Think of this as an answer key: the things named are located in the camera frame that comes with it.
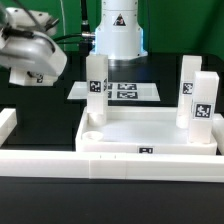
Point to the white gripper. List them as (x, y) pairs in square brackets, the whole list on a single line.
[(25, 42)]

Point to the white desk top tray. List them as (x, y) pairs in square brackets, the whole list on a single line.
[(148, 130)]

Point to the white marker base sheet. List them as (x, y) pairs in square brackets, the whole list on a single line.
[(118, 91)]

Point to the white U-shaped obstacle frame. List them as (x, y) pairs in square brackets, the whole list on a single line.
[(105, 165)]

